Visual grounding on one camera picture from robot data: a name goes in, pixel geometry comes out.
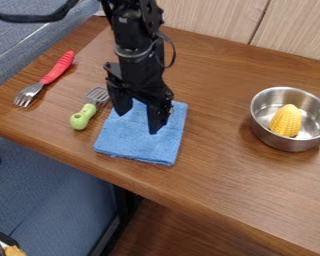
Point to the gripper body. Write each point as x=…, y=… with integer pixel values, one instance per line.
x=138, y=77

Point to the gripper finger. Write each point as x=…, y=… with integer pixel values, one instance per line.
x=158, y=115
x=121, y=101

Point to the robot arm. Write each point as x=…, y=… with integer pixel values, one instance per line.
x=133, y=25

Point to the blue cloth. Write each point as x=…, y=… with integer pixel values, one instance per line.
x=142, y=136

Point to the yellow toy corn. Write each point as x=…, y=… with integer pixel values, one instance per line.
x=286, y=120

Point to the silver pot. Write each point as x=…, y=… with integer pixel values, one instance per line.
x=291, y=119

